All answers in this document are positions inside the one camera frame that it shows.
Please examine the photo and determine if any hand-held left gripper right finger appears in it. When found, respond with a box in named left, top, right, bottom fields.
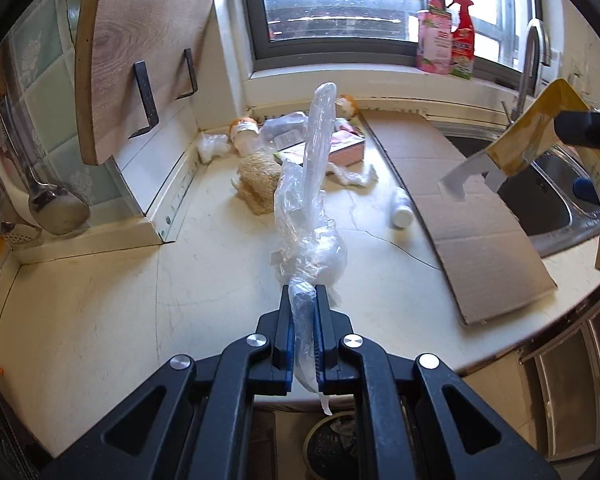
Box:
left=315, top=284, right=560, bottom=480

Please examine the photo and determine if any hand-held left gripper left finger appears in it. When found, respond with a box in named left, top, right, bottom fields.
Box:
left=40, top=284, right=297, bottom=480

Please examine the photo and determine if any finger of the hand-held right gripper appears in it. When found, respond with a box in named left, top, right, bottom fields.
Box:
left=554, top=105, right=600, bottom=150

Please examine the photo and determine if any clear plastic bag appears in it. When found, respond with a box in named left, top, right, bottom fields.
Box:
left=270, top=81, right=351, bottom=417

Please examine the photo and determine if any round yellow rimmed trash bin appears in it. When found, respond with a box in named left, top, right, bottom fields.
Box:
left=302, top=410, right=361, bottom=480

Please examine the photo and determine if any pink cardboard box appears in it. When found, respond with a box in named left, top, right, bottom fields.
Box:
left=275, top=130, right=365, bottom=167

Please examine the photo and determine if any steel sink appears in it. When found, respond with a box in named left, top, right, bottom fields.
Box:
left=440, top=120, right=600, bottom=256

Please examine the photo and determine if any metal faucet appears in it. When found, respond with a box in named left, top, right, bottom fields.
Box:
left=502, top=19, right=550, bottom=126

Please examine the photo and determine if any red spray bottle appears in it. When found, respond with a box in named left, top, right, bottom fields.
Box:
left=449, top=0, right=475, bottom=80

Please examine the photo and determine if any brown cardboard sheet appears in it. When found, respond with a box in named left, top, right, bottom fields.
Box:
left=362, top=110, right=558, bottom=327

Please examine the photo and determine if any tan loofah scrubber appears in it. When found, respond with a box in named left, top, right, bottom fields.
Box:
left=231, top=152, right=285, bottom=216

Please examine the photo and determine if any white crumpled wrapper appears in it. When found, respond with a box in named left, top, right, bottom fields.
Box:
left=330, top=165, right=378, bottom=188

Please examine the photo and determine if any pink detergent bottle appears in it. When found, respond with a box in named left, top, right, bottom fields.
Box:
left=415, top=0, right=453, bottom=76

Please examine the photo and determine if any crumpled clear wrap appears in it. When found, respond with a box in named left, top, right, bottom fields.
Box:
left=196, top=132, right=231, bottom=163

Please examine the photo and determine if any grey plastic packet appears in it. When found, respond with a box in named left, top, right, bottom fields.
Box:
left=260, top=112, right=311, bottom=148

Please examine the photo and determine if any orange capped white bottle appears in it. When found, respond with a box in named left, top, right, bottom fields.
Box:
left=228, top=117, right=261, bottom=156

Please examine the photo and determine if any silver framed cabinet door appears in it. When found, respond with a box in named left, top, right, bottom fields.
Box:
left=517, top=305, right=600, bottom=461

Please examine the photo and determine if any metal ladle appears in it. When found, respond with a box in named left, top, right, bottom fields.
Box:
left=0, top=102, right=92, bottom=237

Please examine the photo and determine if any black cutting board rack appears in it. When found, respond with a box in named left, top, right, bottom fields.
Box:
left=128, top=49, right=199, bottom=140

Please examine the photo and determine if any white plastic utensil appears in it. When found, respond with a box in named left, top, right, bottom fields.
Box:
left=0, top=125, right=43, bottom=248

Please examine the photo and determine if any dark framed window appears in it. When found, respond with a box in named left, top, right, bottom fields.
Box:
left=242, top=0, right=545, bottom=81

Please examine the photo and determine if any wooden cutting board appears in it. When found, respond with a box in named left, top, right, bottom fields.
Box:
left=75, top=0, right=221, bottom=167

